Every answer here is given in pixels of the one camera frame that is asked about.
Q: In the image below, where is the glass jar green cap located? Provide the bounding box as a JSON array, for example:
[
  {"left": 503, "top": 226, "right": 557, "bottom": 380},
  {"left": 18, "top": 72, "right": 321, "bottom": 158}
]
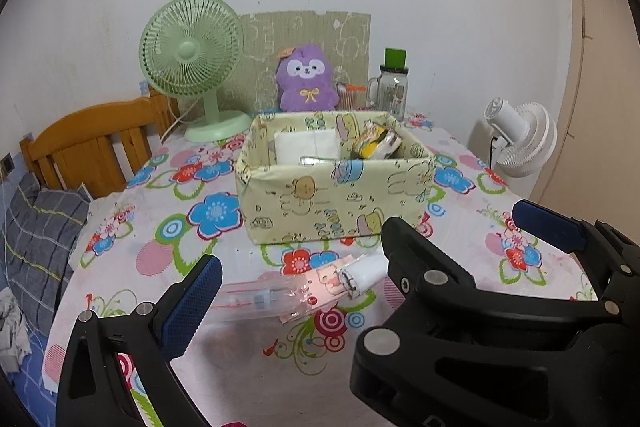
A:
[{"left": 367, "top": 48, "right": 411, "bottom": 120}]

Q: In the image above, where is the crumpled grey white cloth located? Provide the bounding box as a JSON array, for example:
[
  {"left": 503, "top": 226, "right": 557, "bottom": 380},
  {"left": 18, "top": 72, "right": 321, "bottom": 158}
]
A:
[{"left": 0, "top": 289, "right": 30, "bottom": 363}]

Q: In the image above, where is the clear plastic bag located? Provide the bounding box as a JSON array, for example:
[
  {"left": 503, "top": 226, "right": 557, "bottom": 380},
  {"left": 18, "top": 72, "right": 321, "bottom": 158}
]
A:
[{"left": 217, "top": 274, "right": 313, "bottom": 324}]

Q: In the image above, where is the white clip fan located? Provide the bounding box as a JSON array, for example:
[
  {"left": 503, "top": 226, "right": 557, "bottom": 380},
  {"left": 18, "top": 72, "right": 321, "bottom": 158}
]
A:
[{"left": 482, "top": 96, "right": 558, "bottom": 180}]

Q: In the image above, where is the yellow printed fabric storage box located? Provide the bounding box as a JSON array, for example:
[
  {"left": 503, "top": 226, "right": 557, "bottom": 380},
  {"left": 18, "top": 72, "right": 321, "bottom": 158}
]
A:
[{"left": 235, "top": 109, "right": 437, "bottom": 247}]

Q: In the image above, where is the purple plush toy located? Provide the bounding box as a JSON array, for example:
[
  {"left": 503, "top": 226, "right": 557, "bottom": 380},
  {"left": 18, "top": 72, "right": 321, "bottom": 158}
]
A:
[{"left": 276, "top": 46, "right": 340, "bottom": 112}]

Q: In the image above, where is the white soft packet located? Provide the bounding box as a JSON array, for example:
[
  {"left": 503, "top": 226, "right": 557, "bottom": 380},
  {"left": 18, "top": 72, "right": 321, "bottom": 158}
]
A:
[{"left": 274, "top": 129, "right": 342, "bottom": 165}]

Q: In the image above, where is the white fan cable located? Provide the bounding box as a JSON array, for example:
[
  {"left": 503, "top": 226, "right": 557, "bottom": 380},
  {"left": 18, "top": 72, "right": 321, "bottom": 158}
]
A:
[{"left": 159, "top": 99, "right": 193, "bottom": 140}]

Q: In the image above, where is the grey plaid pillow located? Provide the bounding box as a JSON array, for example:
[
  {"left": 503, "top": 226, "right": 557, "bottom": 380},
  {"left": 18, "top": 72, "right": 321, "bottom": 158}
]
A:
[{"left": 0, "top": 174, "right": 91, "bottom": 338}]

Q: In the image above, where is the wooden bed headboard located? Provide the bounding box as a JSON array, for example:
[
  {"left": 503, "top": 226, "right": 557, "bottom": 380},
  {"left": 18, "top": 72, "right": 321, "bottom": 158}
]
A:
[{"left": 20, "top": 88, "right": 182, "bottom": 200}]

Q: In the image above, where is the beige door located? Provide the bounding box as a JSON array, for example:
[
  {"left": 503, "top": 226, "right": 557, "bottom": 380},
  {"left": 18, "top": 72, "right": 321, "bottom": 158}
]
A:
[{"left": 552, "top": 0, "right": 640, "bottom": 218}]

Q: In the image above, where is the blue striped bedsheet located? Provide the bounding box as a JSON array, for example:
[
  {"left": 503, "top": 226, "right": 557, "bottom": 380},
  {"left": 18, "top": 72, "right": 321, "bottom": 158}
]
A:
[{"left": 0, "top": 332, "right": 61, "bottom": 408}]

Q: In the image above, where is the yellow printed tissue packet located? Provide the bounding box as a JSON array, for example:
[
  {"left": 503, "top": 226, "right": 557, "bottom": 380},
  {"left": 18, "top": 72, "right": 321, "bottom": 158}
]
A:
[{"left": 352, "top": 122, "right": 403, "bottom": 160}]

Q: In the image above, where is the green desk fan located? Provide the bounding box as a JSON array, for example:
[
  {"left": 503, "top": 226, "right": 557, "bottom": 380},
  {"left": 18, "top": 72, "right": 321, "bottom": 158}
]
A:
[{"left": 138, "top": 0, "right": 252, "bottom": 142}]

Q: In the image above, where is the pink printed tissue packet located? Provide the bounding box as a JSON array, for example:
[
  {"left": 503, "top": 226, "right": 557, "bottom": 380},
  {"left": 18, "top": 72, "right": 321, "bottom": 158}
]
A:
[{"left": 300, "top": 263, "right": 351, "bottom": 308}]

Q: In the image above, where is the green patterned board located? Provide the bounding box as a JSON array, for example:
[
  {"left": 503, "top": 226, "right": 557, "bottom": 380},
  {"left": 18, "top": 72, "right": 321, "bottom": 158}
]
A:
[{"left": 239, "top": 9, "right": 373, "bottom": 114}]

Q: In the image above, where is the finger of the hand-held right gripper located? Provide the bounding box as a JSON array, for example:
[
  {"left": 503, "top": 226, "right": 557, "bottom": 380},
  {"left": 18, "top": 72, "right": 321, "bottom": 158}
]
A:
[
  {"left": 511, "top": 200, "right": 640, "bottom": 323},
  {"left": 349, "top": 216, "right": 640, "bottom": 427}
]

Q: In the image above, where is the small jar orange lid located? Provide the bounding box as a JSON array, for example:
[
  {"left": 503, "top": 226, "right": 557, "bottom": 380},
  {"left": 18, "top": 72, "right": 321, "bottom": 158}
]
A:
[{"left": 336, "top": 82, "right": 370, "bottom": 111}]

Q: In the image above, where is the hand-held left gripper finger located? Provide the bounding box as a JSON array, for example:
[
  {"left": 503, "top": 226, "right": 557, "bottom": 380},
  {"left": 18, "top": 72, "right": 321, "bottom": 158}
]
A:
[{"left": 55, "top": 254, "right": 223, "bottom": 427}]

